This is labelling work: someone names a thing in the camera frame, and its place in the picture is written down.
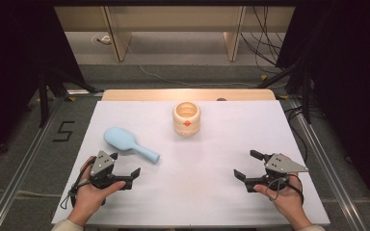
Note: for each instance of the cream ribbed cup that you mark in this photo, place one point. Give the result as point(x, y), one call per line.
point(186, 127)

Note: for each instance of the person's right hand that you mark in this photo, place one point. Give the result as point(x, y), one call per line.
point(289, 199)

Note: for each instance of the light blue hairbrush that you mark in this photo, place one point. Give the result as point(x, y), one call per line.
point(118, 138)

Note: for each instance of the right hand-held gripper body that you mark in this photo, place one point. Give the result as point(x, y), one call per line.
point(281, 164)

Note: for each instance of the round floor outlet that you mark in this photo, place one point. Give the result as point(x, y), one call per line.
point(101, 39)

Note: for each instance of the aluminium floor rail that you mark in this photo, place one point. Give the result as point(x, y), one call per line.
point(330, 173)
point(22, 173)

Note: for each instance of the black curtain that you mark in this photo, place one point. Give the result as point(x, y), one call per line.
point(350, 80)
point(13, 64)

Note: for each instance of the person's left hand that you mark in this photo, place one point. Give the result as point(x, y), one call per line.
point(86, 199)

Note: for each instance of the light wooden desk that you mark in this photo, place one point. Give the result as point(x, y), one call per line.
point(118, 41)

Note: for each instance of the white foam board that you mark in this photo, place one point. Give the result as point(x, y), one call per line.
point(205, 186)

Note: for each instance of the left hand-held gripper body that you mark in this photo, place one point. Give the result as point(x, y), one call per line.
point(104, 163)

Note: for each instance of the black tripod stand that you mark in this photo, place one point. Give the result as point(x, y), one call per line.
point(306, 96)
point(44, 96)

